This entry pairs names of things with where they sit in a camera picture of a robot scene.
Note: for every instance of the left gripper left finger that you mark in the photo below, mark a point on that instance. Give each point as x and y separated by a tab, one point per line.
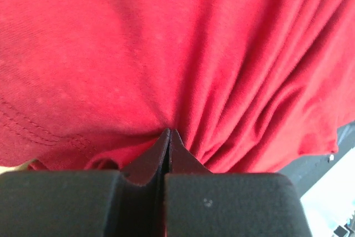
125	202

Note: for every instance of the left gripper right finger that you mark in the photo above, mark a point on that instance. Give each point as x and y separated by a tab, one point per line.
200	203

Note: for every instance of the red t-shirt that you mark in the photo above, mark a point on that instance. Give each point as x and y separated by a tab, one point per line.
250	85

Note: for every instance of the aluminium frame rail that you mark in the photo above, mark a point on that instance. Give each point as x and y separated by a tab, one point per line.
329	204

